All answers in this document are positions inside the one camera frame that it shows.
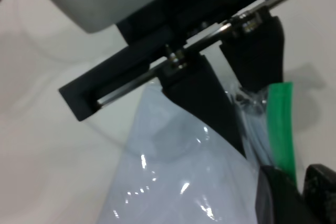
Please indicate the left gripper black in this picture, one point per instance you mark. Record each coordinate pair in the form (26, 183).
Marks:
(162, 37)

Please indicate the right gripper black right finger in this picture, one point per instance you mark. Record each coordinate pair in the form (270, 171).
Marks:
(321, 192)

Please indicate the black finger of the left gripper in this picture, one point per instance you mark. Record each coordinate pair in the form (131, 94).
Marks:
(257, 56)

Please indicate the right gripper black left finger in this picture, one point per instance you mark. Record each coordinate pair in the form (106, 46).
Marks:
(278, 197)

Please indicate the clear plastic green-zip bag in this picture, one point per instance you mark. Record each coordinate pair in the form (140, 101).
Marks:
(170, 176)

